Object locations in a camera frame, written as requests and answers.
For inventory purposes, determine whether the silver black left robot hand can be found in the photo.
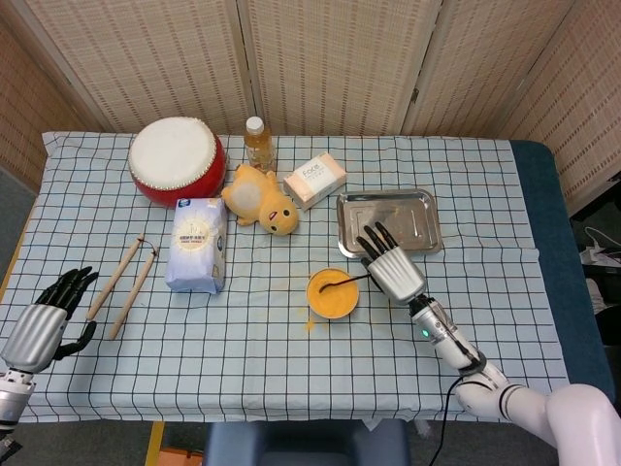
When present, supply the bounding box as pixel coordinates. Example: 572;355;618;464
0;265;100;374

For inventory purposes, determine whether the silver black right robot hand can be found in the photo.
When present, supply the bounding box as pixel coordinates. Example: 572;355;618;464
357;221;427;306

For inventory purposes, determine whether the small black spoon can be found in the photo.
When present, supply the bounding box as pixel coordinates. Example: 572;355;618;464
317;274;373;295

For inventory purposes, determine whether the rectangular stainless steel tray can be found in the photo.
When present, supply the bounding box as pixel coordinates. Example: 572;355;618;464
336;187;444;259

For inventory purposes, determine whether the beige round bowl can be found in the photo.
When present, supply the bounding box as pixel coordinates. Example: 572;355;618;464
305;267;360;320

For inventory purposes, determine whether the wooden drumstick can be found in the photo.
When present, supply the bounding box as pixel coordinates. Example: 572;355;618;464
107;247;161;341
85;233;146;321

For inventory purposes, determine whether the pink white tissue pack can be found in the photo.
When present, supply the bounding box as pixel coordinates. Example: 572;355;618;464
282;151;348;212

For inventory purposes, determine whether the yellow plush chick toy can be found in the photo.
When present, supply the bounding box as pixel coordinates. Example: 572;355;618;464
221;163;301;237

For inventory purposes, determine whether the light blue checked tablecloth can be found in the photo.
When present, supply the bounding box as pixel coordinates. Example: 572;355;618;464
0;131;572;423

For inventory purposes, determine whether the blue white paper pack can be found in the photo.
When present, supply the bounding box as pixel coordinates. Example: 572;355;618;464
164;196;228;294

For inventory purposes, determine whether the clear bottle with yellow drink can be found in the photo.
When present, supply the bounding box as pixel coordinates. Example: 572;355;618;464
244;116;278;174

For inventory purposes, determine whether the orange box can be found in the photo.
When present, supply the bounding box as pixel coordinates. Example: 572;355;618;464
158;446;206;466

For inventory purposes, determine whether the blue padded chair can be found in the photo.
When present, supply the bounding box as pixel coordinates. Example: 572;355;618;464
203;419;409;466

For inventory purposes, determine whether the beige woven folding screen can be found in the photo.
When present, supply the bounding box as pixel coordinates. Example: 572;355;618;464
0;0;621;215

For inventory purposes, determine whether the red drum with white skin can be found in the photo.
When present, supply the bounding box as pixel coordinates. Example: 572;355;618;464
127;116;228;210

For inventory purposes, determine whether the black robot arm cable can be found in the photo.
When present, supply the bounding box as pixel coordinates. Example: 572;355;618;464
429;315;487;466

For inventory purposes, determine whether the white cable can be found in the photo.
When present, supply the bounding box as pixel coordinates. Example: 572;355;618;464
581;225;621;266

